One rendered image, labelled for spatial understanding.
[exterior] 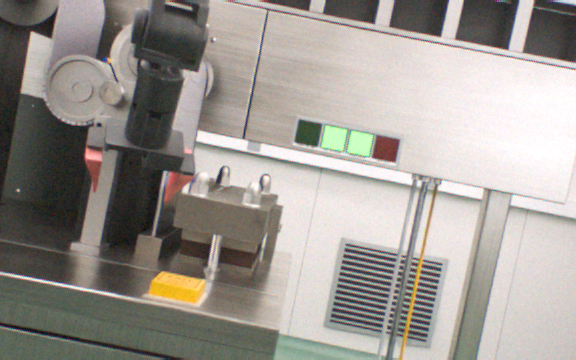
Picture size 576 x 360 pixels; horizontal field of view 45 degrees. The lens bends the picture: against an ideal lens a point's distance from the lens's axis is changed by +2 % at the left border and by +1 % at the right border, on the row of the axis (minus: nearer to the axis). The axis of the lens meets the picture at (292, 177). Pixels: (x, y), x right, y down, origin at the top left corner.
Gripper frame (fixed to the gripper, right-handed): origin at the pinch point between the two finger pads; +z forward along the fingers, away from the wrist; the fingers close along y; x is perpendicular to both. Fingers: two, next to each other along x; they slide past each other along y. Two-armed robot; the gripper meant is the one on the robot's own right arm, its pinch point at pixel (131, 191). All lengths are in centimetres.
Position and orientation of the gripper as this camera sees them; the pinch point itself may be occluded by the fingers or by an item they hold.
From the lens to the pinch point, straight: 98.0
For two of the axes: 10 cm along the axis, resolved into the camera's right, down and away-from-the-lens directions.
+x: 1.7, 5.8, -8.0
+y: -9.3, -1.7, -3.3
